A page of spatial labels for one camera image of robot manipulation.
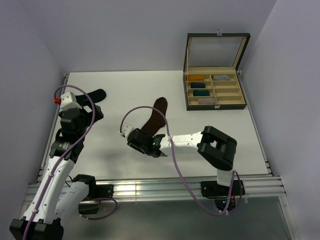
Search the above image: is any dark rolled sock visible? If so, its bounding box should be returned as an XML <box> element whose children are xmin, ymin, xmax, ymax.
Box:
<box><xmin>190</xmin><ymin>82</ymin><xmax>206</xmax><ymax>89</ymax></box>

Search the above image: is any aluminium frame rail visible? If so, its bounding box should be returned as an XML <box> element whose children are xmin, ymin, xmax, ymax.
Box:
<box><xmin>13</xmin><ymin>72</ymin><xmax>302</xmax><ymax>240</ymax></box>

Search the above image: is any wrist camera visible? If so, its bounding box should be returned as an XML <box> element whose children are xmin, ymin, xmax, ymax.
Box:
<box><xmin>120</xmin><ymin>123</ymin><xmax>135</xmax><ymax>138</ymax></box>
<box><xmin>54</xmin><ymin>92</ymin><xmax>82</xmax><ymax>111</ymax></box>

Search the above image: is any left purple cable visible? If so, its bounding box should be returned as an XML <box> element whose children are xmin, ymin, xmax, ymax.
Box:
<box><xmin>21</xmin><ymin>84</ymin><xmax>96</xmax><ymax>240</ymax></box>

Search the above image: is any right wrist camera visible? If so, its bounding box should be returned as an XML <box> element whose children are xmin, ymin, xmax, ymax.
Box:
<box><xmin>120</xmin><ymin>123</ymin><xmax>135</xmax><ymax>138</ymax></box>

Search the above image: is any pink-grey rolled sock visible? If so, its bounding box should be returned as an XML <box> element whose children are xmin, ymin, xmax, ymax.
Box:
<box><xmin>198</xmin><ymin>97</ymin><xmax>217</xmax><ymax>105</ymax></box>

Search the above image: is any purple cable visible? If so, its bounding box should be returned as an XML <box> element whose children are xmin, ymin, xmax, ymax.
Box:
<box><xmin>21</xmin><ymin>84</ymin><xmax>96</xmax><ymax>240</ymax></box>
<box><xmin>119</xmin><ymin>106</ymin><xmax>245</xmax><ymax>217</ymax></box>

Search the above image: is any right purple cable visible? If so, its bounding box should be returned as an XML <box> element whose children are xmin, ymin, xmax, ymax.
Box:
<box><xmin>119</xmin><ymin>106</ymin><xmax>245</xmax><ymax>217</ymax></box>

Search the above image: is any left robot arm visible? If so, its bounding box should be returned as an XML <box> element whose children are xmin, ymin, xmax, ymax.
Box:
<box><xmin>9</xmin><ymin>105</ymin><xmax>104</xmax><ymax>240</ymax></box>

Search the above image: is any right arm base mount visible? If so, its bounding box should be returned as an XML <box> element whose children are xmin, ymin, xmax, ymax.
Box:
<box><xmin>200</xmin><ymin>180</ymin><xmax>246</xmax><ymax>212</ymax></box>

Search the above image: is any teal rolled sock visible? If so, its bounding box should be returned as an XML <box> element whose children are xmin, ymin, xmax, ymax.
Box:
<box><xmin>192</xmin><ymin>89</ymin><xmax>210</xmax><ymax>97</ymax></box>

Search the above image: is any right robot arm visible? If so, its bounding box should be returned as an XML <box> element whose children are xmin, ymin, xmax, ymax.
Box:
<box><xmin>121</xmin><ymin>123</ymin><xmax>237</xmax><ymax>195</ymax></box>

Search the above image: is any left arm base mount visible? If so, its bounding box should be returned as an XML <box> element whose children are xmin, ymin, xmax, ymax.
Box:
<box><xmin>78</xmin><ymin>184</ymin><xmax>114</xmax><ymax>216</ymax></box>

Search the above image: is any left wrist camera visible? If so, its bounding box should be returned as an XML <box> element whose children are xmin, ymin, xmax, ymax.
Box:
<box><xmin>54</xmin><ymin>92</ymin><xmax>82</xmax><ymax>111</ymax></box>

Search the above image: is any brown striped sock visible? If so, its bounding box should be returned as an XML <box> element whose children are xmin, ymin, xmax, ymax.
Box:
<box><xmin>141</xmin><ymin>97</ymin><xmax>168</xmax><ymax>137</ymax></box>

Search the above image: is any black sock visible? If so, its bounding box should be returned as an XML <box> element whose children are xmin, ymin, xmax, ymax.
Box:
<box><xmin>75</xmin><ymin>88</ymin><xmax>107</xmax><ymax>107</ymax></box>

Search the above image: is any orange rolled sock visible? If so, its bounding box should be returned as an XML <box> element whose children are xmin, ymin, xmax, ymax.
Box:
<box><xmin>187</xmin><ymin>75</ymin><xmax>205</xmax><ymax>82</ymax></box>

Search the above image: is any black compartment storage box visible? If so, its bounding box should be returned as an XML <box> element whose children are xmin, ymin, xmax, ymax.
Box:
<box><xmin>183</xmin><ymin>32</ymin><xmax>251</xmax><ymax>111</ymax></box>

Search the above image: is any light grey rolled sock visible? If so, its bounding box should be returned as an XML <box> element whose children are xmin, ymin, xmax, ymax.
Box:
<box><xmin>213</xmin><ymin>74</ymin><xmax>231</xmax><ymax>81</ymax></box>

